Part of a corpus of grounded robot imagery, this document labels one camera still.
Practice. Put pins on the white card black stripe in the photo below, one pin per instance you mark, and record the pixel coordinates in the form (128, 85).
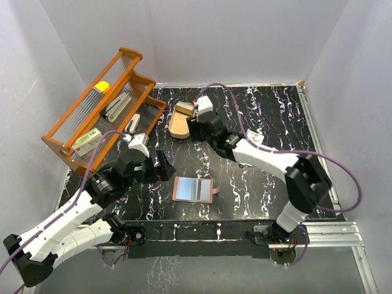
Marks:
(203, 191)

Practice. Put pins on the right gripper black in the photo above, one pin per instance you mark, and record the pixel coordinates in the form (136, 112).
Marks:
(194, 126)

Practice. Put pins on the small white stapler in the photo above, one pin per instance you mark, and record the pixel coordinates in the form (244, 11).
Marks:
(132, 124)

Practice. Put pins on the white printed paper packet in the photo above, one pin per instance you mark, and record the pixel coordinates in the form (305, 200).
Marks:
(255, 137)

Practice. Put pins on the green white staples box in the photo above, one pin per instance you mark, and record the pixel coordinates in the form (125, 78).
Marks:
(87, 142)

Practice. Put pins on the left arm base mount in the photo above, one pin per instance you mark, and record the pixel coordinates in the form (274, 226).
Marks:
(126, 236)

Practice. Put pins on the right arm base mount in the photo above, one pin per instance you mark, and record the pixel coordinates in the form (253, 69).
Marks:
(266, 235)

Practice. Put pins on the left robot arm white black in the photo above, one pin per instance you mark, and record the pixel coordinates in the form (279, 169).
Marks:
(36, 253)

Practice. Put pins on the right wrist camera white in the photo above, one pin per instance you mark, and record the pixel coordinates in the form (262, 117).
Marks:
(202, 105)

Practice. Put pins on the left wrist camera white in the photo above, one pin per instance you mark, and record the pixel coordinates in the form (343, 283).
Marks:
(137, 142)

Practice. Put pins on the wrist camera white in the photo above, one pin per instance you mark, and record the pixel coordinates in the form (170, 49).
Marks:
(137, 142)
(202, 105)

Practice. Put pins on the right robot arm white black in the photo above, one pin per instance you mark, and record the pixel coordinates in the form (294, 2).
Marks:
(306, 180)

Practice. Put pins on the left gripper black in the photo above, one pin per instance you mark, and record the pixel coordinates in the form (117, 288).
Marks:
(162, 173)

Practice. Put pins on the beige oval tray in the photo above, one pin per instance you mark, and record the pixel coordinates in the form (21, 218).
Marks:
(178, 127)

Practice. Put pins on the orange wooden shelf rack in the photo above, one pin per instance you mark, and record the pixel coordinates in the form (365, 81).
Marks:
(84, 114)

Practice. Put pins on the yellow grey eraser block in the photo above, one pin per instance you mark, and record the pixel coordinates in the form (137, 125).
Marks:
(102, 87)

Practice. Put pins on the grey black stapler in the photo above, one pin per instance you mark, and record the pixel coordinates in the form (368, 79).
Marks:
(114, 109)

